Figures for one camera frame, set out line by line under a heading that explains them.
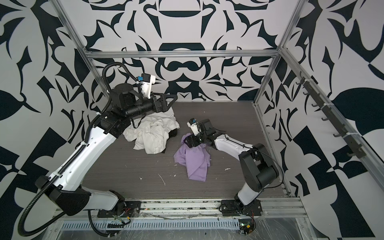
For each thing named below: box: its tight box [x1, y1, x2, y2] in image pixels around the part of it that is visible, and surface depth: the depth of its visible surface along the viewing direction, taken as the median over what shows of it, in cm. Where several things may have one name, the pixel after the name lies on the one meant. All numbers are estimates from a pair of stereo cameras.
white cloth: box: [123, 106, 180, 155], surface depth 93 cm
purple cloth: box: [173, 133, 211, 182], surface depth 86 cm
